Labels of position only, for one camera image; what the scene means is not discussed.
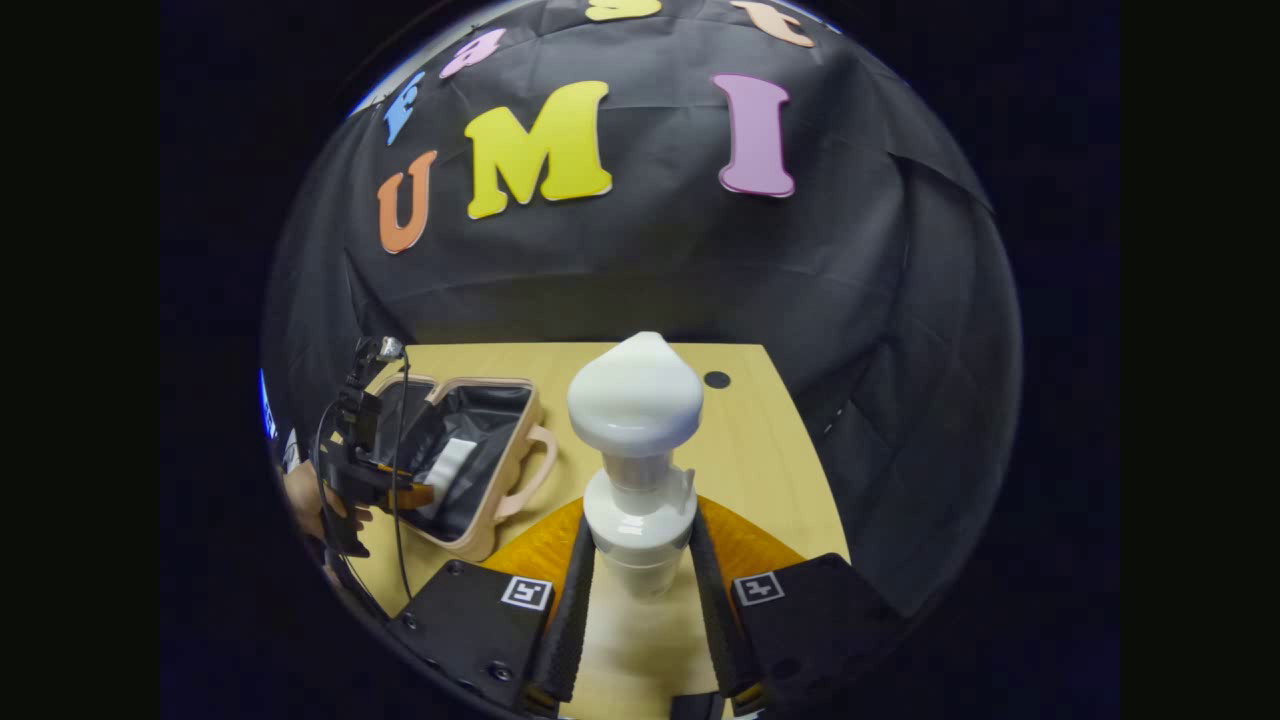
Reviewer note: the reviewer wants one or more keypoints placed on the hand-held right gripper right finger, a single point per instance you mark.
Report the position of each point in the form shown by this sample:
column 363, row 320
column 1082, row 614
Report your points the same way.
column 715, row 620

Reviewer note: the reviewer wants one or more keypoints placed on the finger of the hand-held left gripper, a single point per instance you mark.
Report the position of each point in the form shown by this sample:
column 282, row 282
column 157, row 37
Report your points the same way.
column 412, row 496

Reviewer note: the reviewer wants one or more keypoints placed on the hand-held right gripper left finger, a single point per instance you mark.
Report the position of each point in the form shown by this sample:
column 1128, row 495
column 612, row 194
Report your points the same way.
column 575, row 620

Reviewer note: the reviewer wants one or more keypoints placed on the white squeeze tube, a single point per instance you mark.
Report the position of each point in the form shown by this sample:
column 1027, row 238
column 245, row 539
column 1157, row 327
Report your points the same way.
column 447, row 475

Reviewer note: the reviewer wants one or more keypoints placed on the pink suitcase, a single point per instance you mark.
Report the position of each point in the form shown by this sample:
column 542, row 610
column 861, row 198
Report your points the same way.
column 500, row 470

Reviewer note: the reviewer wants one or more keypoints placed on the white pump bottle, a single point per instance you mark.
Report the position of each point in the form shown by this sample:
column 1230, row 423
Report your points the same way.
column 635, row 400

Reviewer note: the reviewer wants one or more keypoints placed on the computer monitor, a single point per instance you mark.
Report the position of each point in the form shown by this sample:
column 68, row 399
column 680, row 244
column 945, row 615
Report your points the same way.
column 266, row 405

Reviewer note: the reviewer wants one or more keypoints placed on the black table grommet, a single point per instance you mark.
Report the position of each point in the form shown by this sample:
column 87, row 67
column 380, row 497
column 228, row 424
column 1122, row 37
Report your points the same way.
column 717, row 380

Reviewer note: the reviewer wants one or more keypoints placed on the black backdrop cloth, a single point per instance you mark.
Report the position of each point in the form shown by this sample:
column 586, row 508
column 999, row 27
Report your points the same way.
column 650, row 260

